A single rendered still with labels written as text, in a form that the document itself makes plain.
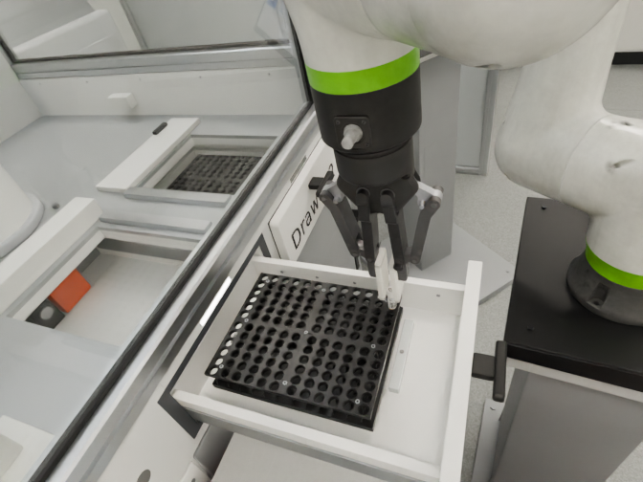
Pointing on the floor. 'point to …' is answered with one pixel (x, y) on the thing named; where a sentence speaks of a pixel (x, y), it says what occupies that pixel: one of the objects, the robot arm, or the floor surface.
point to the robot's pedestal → (557, 428)
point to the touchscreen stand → (444, 264)
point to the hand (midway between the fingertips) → (389, 274)
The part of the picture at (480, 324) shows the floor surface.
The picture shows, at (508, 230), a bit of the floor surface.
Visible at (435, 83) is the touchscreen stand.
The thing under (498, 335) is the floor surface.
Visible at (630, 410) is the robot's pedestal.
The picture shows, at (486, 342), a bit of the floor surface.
